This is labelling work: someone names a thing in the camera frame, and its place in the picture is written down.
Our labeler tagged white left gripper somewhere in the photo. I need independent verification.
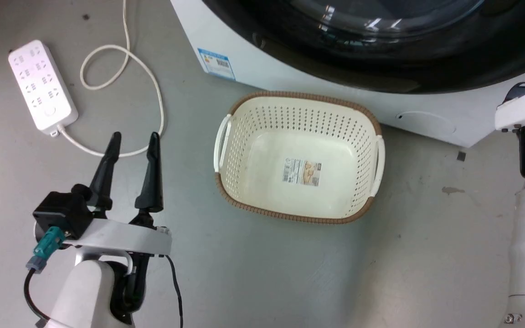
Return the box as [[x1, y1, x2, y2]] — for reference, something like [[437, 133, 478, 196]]
[[63, 132, 173, 257]]

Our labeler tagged dark round washing machine door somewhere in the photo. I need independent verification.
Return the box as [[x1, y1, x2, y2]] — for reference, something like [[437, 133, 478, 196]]
[[201, 0, 525, 95]]

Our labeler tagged white washing machine body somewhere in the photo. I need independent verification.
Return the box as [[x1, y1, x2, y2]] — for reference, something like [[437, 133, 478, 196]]
[[170, 0, 525, 148]]

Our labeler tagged white power strip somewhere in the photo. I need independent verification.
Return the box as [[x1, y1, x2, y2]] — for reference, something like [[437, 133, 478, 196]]
[[8, 40, 79, 138]]

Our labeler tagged blue energy label sticker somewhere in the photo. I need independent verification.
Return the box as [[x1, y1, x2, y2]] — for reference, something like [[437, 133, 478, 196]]
[[197, 48, 236, 82]]

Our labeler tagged cream perforated laundry basket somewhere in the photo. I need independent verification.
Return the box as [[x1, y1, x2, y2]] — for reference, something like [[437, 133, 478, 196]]
[[213, 91, 386, 225]]

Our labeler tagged printed basket label sticker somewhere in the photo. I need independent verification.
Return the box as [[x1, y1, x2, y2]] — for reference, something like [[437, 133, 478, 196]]
[[283, 158, 322, 187]]

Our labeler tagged white power strip cable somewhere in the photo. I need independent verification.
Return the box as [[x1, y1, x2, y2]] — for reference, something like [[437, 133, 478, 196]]
[[57, 0, 165, 158]]

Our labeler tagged teal plug black camera cable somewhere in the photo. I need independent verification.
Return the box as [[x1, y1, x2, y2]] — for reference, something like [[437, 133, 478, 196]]
[[24, 226, 66, 323]]

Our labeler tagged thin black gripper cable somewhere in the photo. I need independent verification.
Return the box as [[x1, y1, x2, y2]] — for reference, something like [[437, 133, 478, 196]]
[[165, 254, 185, 328]]

